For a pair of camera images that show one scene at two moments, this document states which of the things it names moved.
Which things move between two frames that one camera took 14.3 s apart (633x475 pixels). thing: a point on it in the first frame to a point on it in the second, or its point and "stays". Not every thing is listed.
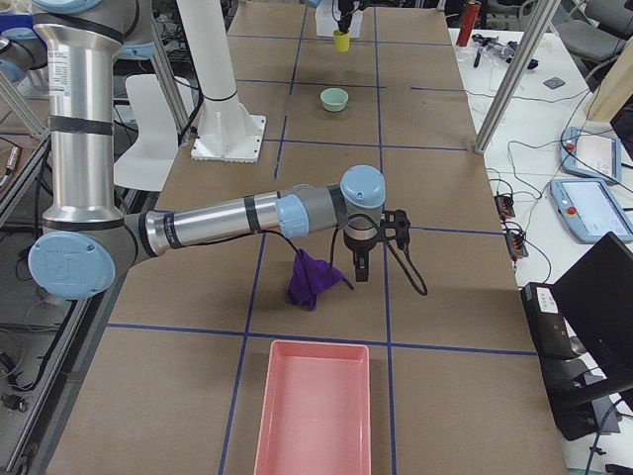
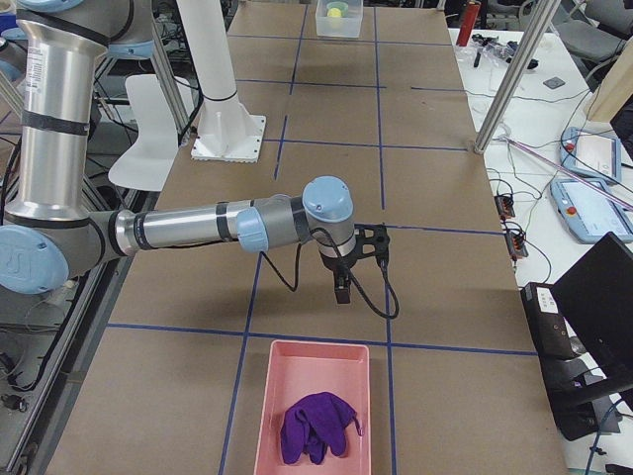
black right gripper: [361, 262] to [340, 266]
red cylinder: [470, 18] stays
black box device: [548, 327] stays
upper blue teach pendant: [590, 153] stays
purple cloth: [309, 277] to [316, 424]
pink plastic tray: [316, 417] stays
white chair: [147, 161] stays
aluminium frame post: [544, 13] stays
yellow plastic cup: [341, 41] to [337, 9]
